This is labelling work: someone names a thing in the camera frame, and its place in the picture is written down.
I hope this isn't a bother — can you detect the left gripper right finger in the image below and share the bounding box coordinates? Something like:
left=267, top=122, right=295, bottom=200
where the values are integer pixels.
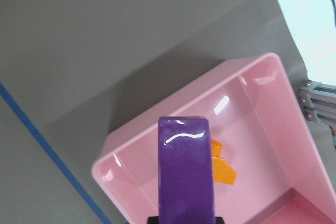
left=215, top=217, right=225, bottom=224

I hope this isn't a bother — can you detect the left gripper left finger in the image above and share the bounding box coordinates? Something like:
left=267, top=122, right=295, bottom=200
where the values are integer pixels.
left=146, top=216, right=159, bottom=224

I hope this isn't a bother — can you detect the orange block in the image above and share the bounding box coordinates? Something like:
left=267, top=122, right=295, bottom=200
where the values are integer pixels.
left=211, top=139, right=237, bottom=185

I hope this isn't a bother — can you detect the purple block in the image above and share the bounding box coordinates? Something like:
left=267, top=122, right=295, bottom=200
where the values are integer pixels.
left=158, top=116, right=215, bottom=223

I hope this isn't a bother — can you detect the pink plastic box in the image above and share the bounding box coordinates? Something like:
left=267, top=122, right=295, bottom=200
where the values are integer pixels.
left=91, top=53, right=335, bottom=223

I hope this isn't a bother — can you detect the aluminium frame post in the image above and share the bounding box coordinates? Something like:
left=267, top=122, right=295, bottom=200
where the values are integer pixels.
left=297, top=81, right=335, bottom=127

